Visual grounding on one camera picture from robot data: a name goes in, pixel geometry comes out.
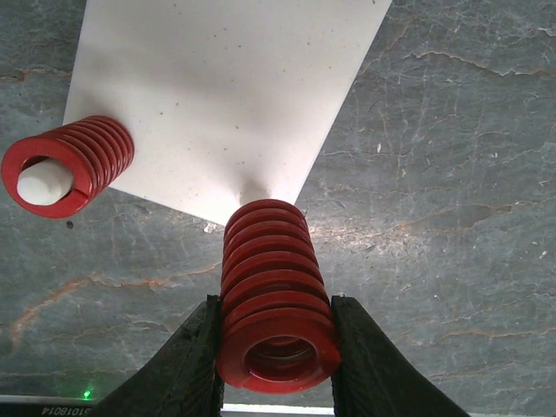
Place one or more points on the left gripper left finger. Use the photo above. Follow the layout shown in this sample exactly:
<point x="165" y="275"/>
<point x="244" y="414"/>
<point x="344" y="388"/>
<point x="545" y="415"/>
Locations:
<point x="181" y="378"/>

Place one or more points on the red large spring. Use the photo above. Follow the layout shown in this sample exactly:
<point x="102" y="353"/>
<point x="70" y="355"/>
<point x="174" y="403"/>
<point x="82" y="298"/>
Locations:
<point x="277" y="334"/>
<point x="59" y="172"/>

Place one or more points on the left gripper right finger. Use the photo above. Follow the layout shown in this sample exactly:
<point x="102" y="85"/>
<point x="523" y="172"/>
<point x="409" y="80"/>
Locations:
<point x="374" y="378"/>

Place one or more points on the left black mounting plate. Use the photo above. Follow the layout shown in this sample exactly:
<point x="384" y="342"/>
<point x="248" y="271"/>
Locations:
<point x="32" y="406"/>

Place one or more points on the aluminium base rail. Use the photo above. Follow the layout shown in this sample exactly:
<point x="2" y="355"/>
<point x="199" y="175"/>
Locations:
<point x="255" y="410"/>

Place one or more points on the white peg base plate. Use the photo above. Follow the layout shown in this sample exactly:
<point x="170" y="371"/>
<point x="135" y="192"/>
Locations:
<point x="227" y="102"/>

